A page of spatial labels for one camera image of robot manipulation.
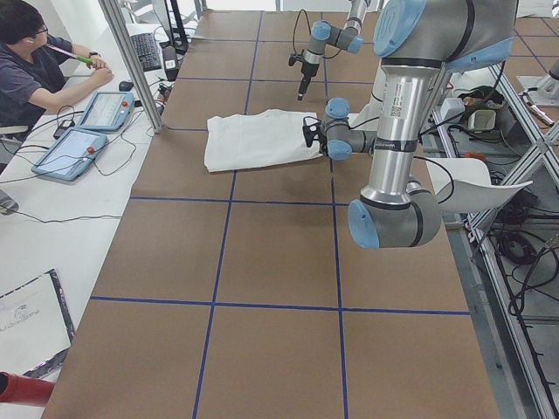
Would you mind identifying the black computer mouse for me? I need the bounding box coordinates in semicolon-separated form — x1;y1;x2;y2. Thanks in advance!
118;80;134;92

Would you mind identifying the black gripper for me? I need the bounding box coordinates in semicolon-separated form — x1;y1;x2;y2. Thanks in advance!
297;61;319;101
319;135;329;156

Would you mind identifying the red object at edge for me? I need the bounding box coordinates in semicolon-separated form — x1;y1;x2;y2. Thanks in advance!
1;372;55;407

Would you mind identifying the aluminium frame post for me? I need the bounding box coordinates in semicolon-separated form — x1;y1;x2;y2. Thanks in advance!
98;0;163;134

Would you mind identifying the lower blue teach pendant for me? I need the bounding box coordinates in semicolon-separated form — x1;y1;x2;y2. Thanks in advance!
31;127;107;182

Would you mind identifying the white long-sleeve printed shirt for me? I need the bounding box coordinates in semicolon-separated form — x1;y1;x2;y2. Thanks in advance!
204;109;321;172

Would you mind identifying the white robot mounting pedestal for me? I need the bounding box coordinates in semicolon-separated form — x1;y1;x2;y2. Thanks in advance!
349;65;386;131

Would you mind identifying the white plastic chair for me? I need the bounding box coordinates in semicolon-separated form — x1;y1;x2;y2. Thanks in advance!
426;157;533;213

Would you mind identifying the green plastic object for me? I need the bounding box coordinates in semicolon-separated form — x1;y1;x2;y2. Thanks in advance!
73;54;93;68

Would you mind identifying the seated person in dark shirt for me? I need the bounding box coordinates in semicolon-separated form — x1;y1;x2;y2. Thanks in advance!
1;1;113;128

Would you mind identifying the upper blue teach pendant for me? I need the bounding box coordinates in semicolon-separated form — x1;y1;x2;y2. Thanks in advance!
77;92;135;133

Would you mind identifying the black computer keyboard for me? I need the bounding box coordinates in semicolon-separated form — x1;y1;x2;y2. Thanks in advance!
130;33;161;72

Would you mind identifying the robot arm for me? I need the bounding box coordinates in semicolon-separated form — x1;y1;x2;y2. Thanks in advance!
322;1;518;249
288;0;370;101

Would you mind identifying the blue teach pendant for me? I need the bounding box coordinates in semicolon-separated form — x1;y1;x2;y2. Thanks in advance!
77;92;135;133
31;127;107;182

